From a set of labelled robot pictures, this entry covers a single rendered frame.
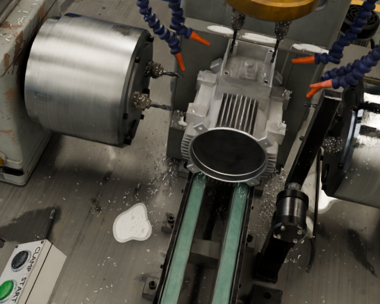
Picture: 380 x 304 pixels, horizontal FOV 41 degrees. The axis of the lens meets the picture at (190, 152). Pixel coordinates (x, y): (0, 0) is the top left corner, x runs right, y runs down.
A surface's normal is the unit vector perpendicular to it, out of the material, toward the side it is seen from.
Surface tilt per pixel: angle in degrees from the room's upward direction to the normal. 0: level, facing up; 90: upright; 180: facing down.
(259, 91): 90
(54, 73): 47
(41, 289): 52
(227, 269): 0
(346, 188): 96
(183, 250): 0
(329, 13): 90
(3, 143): 89
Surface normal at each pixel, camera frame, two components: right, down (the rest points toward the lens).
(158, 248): 0.11, -0.64
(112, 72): -0.04, -0.10
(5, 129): -0.21, 0.73
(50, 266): 0.84, -0.22
